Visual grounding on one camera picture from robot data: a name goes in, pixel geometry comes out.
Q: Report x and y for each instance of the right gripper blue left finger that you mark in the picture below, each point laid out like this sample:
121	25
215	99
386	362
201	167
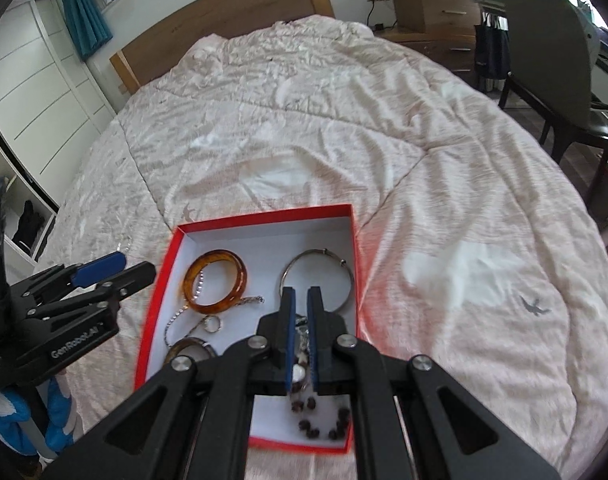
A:
191	420

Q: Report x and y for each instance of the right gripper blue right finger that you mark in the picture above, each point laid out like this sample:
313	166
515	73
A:
412	419

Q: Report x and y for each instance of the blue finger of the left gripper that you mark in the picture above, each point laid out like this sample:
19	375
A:
99	270

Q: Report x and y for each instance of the amber resin bangle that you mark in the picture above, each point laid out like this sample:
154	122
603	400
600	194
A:
214	282

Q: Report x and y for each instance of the thin dark metal bangle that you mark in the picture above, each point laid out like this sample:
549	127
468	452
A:
323	268

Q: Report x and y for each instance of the red jewelry box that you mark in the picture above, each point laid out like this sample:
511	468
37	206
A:
266	242

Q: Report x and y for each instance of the dark brown bangle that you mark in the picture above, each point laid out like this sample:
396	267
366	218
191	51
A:
196	349

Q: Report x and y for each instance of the open white shelf unit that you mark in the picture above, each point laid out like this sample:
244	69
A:
21	258

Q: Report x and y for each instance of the white wardrobe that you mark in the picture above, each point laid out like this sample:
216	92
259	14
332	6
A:
51	107

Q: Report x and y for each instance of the pink quilted bedspread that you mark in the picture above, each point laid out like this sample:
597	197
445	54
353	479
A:
474	248

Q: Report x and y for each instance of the teal curtain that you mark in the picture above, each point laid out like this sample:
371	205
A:
87	27

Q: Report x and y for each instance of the wooden headboard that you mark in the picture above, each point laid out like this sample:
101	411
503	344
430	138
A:
157	50

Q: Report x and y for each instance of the dark desk chair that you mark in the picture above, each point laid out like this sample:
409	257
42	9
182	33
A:
552	52

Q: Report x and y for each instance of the wooden dresser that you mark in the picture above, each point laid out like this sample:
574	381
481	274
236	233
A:
442	30

